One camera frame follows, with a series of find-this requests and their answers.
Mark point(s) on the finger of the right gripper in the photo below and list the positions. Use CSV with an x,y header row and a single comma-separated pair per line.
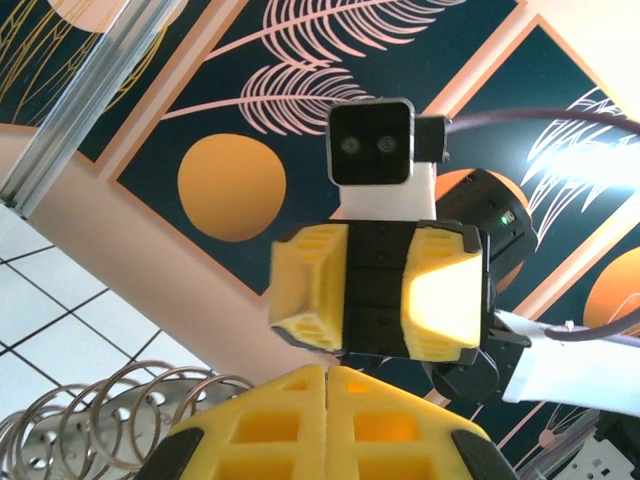
x,y
445,300
310,285

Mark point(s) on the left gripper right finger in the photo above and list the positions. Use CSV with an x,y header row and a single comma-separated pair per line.
x,y
395,455

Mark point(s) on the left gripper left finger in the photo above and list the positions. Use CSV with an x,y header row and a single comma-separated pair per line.
x,y
280,450

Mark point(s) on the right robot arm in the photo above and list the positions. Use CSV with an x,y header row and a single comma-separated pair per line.
x,y
550,370

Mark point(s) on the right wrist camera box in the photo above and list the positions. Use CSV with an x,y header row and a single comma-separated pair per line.
x,y
370,145

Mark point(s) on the aluminium corner post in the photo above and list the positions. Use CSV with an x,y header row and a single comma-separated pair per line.
x,y
90,87

